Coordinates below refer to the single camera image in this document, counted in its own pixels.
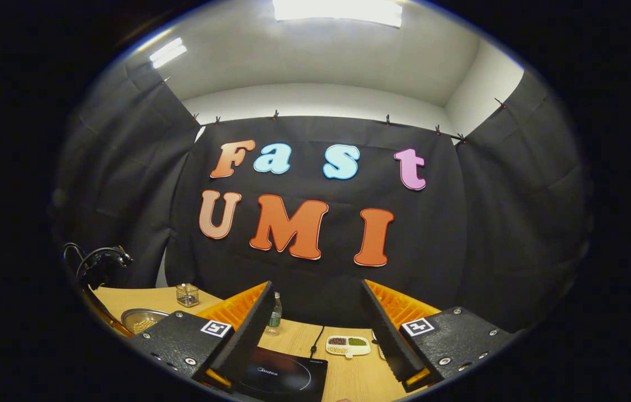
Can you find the small ceiling light panel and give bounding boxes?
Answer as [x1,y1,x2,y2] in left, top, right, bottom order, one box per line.
[149,37,187,69]

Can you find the wire mesh holder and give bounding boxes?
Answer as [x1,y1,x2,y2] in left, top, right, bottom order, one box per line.
[176,283,200,308]

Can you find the clear plastic water bottle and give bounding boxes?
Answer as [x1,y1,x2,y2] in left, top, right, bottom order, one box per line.
[264,291,283,336]

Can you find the white divided dish of beans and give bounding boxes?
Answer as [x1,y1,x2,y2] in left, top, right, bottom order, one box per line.
[325,335,372,358]

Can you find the steel pot with black handle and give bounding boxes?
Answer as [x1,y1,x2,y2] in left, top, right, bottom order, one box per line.
[121,308,171,336]

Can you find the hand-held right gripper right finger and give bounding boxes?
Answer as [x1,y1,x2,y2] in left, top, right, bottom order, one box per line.
[361,279,517,393]

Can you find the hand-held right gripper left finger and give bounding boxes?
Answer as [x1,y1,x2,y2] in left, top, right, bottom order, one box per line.
[126,281,277,391]

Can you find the large ceiling light panel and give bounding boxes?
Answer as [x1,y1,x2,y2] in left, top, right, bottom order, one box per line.
[272,0,403,28]

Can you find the black induction cooktop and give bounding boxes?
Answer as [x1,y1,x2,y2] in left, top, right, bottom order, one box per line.
[234,346,329,402]

